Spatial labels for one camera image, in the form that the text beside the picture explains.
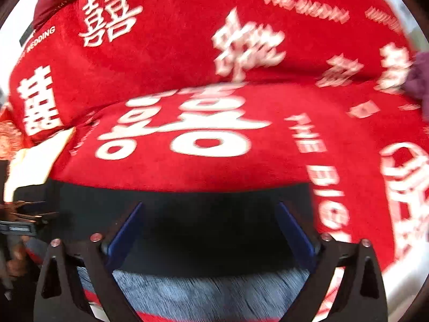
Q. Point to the purple cloth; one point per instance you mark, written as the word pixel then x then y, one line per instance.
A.
pixel 419 80

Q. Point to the cream cloth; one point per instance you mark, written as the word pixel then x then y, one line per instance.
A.
pixel 37 164

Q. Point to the red printed blanket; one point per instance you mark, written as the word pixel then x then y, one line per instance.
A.
pixel 187 57

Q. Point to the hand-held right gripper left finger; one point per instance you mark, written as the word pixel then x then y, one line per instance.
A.
pixel 125 231

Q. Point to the black pants with grey lining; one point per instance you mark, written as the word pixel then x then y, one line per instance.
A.
pixel 201 221

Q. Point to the dark red pillow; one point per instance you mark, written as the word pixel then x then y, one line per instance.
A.
pixel 50 3

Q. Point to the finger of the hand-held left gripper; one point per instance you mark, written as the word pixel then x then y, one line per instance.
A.
pixel 30 215

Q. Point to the red and gold patterned cloth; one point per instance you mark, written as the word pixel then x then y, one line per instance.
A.
pixel 11 134

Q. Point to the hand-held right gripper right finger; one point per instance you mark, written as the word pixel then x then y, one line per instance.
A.
pixel 295 231

